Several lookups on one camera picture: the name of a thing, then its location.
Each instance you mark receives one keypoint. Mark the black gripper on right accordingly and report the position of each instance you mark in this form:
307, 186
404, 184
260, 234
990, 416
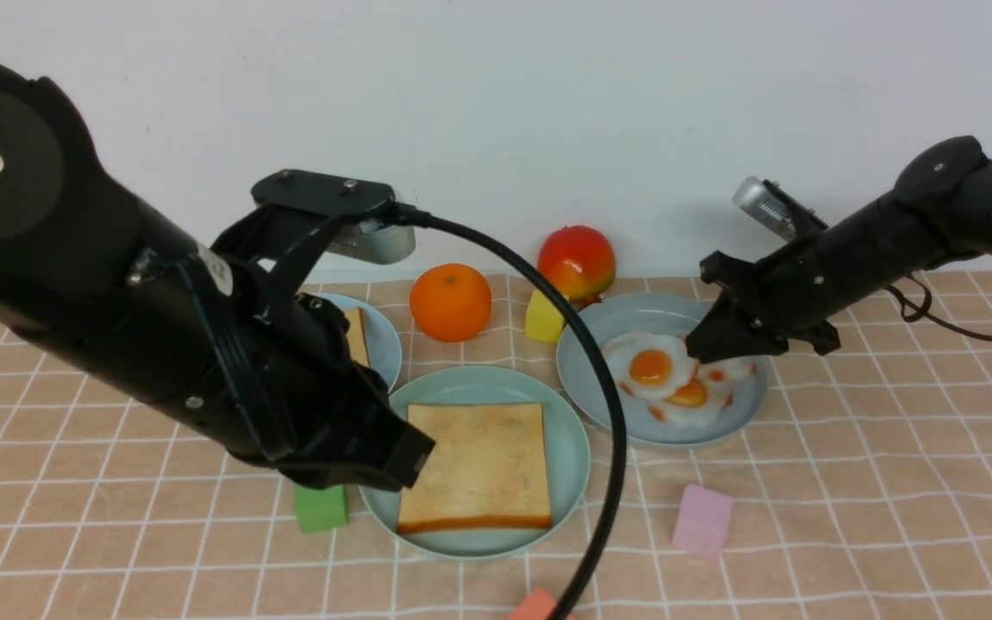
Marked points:
790, 294

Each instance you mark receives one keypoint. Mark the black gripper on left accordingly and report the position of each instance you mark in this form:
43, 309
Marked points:
283, 392

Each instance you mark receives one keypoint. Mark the toast slice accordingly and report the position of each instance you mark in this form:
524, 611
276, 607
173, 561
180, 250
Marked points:
356, 336
488, 470

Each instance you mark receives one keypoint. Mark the fried egg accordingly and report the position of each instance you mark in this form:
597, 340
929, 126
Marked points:
727, 371
697, 405
648, 365

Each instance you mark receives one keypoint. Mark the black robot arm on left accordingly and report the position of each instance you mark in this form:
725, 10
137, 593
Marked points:
93, 275

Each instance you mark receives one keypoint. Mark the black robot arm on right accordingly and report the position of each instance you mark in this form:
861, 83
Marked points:
938, 212

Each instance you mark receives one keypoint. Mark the light blue left plate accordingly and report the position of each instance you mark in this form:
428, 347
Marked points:
385, 349

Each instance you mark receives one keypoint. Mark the green foam cube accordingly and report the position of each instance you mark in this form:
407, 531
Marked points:
320, 510

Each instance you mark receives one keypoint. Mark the red yellow apple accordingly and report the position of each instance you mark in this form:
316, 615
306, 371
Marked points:
579, 262

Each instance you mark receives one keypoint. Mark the orange fruit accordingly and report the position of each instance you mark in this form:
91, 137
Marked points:
451, 303

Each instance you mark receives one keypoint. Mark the yellow foam cube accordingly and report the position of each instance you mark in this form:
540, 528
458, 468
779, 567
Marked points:
543, 321

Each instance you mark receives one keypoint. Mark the green centre plate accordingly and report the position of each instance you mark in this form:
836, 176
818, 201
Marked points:
567, 450

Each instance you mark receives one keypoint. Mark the pink foam cube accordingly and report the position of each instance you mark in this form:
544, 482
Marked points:
702, 523

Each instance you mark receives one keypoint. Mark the checkered orange tablecloth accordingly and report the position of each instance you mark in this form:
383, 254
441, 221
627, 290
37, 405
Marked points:
864, 491

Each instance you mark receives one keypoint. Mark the orange-red foam cube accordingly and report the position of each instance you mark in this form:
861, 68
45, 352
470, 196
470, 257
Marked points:
539, 604

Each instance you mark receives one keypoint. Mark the silver wrist camera on right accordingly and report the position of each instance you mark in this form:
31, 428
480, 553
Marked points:
775, 210

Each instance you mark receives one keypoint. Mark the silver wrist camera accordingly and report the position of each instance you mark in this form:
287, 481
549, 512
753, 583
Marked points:
374, 242
775, 210

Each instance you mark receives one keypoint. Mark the silver wrist camera on left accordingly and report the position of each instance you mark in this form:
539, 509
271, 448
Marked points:
374, 242

